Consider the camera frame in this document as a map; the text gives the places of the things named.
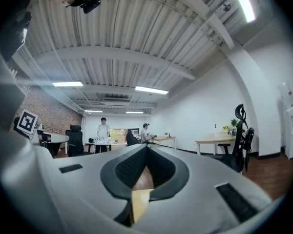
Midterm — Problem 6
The small table with items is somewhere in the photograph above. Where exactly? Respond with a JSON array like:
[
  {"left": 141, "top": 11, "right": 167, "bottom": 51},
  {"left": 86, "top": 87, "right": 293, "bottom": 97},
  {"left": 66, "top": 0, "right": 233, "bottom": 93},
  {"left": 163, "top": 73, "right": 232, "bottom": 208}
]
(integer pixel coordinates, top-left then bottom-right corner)
[{"left": 88, "top": 136, "right": 120, "bottom": 153}]

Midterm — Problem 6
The white water dispenser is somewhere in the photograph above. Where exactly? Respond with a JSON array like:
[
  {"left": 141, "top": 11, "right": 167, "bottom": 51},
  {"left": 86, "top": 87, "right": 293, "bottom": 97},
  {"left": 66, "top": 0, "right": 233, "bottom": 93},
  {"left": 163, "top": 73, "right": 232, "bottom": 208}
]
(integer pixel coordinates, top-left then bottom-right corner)
[{"left": 278, "top": 81, "right": 293, "bottom": 160}]

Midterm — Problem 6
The black head camera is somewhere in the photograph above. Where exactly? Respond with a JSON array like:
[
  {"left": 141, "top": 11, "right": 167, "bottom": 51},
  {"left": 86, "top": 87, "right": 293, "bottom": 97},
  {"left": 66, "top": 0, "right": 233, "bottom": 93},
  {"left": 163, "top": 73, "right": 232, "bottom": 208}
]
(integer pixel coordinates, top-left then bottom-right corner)
[{"left": 80, "top": 0, "right": 101, "bottom": 15}]

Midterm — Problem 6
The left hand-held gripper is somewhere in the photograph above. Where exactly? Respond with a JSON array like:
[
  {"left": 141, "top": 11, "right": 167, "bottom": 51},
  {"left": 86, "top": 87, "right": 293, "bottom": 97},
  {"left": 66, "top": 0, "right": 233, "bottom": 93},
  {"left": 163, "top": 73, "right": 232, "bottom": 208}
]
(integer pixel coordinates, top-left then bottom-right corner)
[{"left": 12, "top": 109, "right": 41, "bottom": 145}]

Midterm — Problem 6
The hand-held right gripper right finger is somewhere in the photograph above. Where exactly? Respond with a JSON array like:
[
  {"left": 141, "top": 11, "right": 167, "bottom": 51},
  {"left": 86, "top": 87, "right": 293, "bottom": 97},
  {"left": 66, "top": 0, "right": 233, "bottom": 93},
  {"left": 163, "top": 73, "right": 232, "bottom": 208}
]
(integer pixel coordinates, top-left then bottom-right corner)
[{"left": 133, "top": 144, "right": 274, "bottom": 234}]

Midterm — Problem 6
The wooden desk with white legs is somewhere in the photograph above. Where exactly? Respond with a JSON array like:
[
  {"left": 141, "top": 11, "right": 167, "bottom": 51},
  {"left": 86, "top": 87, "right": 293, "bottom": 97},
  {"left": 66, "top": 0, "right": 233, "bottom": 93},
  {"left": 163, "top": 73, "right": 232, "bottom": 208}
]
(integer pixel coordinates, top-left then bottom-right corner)
[{"left": 194, "top": 132, "right": 237, "bottom": 156}]

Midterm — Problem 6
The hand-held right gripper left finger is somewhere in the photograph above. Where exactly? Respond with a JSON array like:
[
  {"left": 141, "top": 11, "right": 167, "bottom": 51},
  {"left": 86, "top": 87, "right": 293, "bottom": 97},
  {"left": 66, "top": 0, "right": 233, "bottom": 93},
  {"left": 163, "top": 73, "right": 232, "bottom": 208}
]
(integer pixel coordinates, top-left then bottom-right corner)
[{"left": 0, "top": 130, "right": 147, "bottom": 234}]

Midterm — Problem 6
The ceiling air conditioner unit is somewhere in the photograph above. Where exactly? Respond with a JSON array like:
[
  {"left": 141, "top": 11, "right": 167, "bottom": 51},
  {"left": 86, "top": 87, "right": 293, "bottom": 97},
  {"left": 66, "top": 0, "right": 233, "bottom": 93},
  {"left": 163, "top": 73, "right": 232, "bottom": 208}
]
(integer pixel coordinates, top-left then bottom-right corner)
[{"left": 100, "top": 96, "right": 131, "bottom": 107}]

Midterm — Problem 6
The black office chair with headrest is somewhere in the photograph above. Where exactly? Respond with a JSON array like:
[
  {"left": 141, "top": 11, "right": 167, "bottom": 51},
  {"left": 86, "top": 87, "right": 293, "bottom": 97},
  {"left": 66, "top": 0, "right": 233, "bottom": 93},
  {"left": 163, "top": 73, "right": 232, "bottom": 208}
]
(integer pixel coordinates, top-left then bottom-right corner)
[{"left": 205, "top": 103, "right": 255, "bottom": 174}]

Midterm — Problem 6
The wooden table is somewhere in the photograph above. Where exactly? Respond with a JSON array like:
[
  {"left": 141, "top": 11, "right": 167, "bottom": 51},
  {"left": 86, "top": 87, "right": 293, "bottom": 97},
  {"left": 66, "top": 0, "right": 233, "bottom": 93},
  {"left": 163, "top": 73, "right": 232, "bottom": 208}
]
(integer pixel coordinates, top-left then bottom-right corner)
[{"left": 131, "top": 189, "right": 154, "bottom": 223}]

